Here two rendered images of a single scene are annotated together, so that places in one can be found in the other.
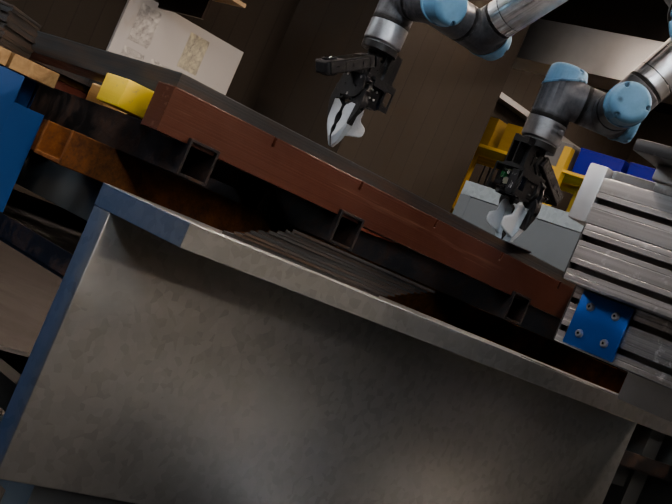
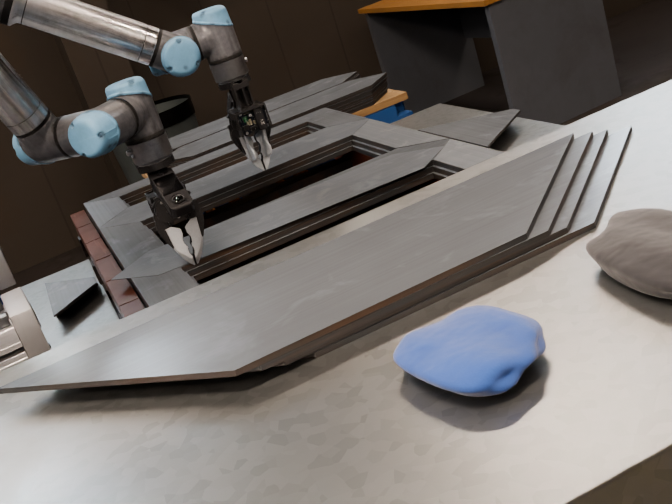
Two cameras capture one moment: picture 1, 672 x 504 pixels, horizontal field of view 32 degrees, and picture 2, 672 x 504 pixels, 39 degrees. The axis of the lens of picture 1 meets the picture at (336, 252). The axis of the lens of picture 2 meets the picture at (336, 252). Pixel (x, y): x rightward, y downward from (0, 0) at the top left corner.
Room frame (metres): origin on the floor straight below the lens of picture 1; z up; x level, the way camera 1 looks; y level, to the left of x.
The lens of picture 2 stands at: (3.22, -1.68, 1.40)
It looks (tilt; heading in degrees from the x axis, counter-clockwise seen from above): 20 degrees down; 118
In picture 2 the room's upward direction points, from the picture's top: 18 degrees counter-clockwise
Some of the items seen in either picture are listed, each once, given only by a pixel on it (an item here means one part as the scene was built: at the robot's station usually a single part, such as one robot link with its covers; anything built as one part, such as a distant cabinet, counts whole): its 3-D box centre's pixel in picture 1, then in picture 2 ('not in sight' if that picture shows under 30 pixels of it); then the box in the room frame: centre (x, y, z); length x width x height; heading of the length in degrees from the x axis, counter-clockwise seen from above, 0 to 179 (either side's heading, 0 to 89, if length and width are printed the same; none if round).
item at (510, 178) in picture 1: (524, 170); (165, 189); (2.18, -0.26, 1.00); 0.09 x 0.08 x 0.12; 133
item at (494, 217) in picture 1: (497, 221); (193, 237); (2.19, -0.26, 0.89); 0.06 x 0.03 x 0.09; 133
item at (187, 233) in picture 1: (468, 344); (83, 352); (1.80, -0.25, 0.66); 1.30 x 0.20 x 0.03; 133
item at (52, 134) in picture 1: (427, 300); not in sight; (2.15, -0.19, 0.70); 1.66 x 0.08 x 0.05; 133
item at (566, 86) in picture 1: (561, 95); (133, 110); (2.18, -0.27, 1.16); 0.09 x 0.08 x 0.11; 89
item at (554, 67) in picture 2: not in sight; (483, 48); (1.81, 3.53, 0.37); 1.37 x 0.72 x 0.73; 137
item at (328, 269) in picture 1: (310, 252); (73, 290); (1.58, 0.03, 0.70); 0.39 x 0.12 x 0.04; 133
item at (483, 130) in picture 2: not in sight; (475, 129); (2.55, 0.52, 0.77); 0.45 x 0.20 x 0.04; 133
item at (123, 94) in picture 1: (126, 96); not in sight; (1.55, 0.34, 0.79); 0.06 x 0.05 x 0.04; 43
